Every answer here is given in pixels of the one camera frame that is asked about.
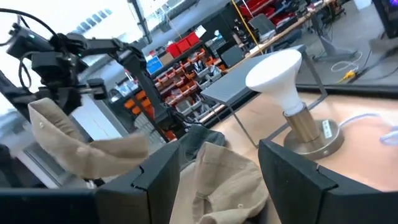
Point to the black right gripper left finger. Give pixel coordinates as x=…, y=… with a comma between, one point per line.
x=149, y=193

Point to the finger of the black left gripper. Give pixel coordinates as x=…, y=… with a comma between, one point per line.
x=70, y=101

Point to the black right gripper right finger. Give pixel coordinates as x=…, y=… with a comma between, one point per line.
x=295, y=193

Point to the tan baseball cap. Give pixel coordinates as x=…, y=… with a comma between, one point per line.
x=217, y=186
x=77, y=155

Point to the dark green baseball cap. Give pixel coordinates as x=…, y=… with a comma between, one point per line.
x=199, y=137

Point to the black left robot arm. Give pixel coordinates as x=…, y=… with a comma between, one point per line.
x=136, y=67

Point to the blue box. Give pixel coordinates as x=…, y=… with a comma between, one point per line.
x=154, y=64

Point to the cardboard box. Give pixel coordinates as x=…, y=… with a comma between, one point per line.
x=166, y=58

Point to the red storage bin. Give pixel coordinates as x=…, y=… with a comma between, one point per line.
x=183, y=45
x=192, y=39
x=173, y=49

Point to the white bulb lamp brass base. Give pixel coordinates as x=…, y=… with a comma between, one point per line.
x=273, y=77

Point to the parts bin shelving rack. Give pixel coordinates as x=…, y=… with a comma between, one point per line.
x=186, y=81

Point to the grey perforated metal shelf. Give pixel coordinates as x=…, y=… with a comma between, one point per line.
x=230, y=81

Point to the grey table leg base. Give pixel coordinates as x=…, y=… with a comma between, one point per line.
x=329, y=46

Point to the long wooden workbench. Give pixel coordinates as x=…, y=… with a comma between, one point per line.
x=280, y=35

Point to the red tool cabinet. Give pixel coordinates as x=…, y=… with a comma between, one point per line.
x=255, y=6

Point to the black cabinet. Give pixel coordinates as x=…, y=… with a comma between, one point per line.
x=387, y=15

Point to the black window post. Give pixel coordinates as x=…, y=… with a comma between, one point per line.
x=140, y=18

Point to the black aluminium table frame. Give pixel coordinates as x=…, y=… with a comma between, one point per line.
x=342, y=88

